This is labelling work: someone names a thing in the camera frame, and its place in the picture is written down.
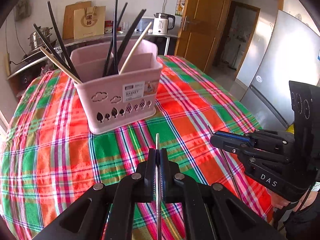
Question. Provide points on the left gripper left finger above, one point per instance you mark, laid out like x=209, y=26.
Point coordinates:
x=122, y=197

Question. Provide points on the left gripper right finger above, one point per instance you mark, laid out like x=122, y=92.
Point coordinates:
x=181, y=188

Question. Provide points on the silver metal chopstick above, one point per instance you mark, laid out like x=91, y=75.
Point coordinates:
x=158, y=189
x=231, y=175

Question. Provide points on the wooden chopstick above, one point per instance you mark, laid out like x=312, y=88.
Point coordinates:
x=60, y=66
x=143, y=34

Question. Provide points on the black chopstick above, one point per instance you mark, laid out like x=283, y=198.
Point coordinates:
x=106, y=65
x=52, y=50
x=125, y=41
x=63, y=48
x=115, y=21

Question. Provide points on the person right hand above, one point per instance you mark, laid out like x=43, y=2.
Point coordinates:
x=278, y=201

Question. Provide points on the pink utensil basket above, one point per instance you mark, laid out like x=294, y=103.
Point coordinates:
x=117, y=100

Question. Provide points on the plaid tablecloth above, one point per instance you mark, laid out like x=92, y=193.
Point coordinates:
x=50, y=158

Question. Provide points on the grey refrigerator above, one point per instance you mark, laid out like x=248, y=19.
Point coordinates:
x=292, y=55

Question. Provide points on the metal shelf table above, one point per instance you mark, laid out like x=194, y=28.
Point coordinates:
x=166, y=42

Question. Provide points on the low wooden shelf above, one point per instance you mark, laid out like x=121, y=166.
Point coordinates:
x=21, y=79

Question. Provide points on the glass cup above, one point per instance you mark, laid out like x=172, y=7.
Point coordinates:
x=125, y=26

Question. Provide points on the white electric kettle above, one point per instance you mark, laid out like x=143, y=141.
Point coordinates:
x=162, y=23

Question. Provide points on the blue plastic container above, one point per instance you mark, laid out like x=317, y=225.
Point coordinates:
x=143, y=23

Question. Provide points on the red jars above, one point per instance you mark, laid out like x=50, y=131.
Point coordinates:
x=108, y=27

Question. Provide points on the induction cooktop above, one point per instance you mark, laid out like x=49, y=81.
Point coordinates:
x=36, y=53

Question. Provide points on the wooden cutting board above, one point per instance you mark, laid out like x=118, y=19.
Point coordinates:
x=68, y=21

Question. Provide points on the brown paper bag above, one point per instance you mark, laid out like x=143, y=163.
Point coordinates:
x=89, y=21

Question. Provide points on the steel steamer pot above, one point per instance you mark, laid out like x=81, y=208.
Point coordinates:
x=35, y=40

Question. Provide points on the wooden door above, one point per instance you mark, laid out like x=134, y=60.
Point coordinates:
x=201, y=29

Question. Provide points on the power strip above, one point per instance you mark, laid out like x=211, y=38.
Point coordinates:
x=7, y=64

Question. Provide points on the green hanging cloth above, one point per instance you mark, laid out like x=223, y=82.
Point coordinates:
x=22, y=10

